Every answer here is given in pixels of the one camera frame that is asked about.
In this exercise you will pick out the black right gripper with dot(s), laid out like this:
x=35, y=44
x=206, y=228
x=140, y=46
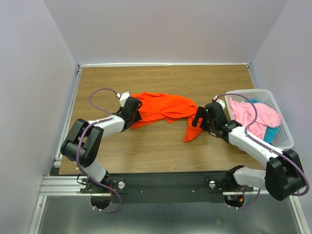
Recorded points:
x=201, y=112

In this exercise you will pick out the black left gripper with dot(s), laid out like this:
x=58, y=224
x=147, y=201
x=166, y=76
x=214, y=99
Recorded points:
x=138, y=117

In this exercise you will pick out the orange t shirt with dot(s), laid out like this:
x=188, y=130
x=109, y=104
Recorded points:
x=170, y=108

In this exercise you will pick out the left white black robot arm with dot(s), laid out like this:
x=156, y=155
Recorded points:
x=84, y=138

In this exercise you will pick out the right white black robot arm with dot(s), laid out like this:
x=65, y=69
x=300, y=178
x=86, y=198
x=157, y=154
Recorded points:
x=283, y=175

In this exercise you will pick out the pink t shirt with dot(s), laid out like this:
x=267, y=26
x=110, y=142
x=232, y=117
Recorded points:
x=243, y=112

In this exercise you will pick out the teal t shirt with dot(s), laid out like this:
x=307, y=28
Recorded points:
x=267, y=122

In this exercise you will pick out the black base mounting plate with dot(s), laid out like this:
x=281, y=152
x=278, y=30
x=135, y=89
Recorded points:
x=178, y=187

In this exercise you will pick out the white plastic laundry basket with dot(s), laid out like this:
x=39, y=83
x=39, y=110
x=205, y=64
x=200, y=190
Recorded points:
x=283, y=139

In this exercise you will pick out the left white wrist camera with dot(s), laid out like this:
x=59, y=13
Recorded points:
x=122, y=98

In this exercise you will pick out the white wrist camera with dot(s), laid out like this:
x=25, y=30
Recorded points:
x=122, y=98
x=221, y=102

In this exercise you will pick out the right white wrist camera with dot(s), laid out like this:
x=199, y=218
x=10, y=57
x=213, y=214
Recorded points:
x=221, y=102

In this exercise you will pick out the aluminium frame rail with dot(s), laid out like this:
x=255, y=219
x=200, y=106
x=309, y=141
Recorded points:
x=60, y=186

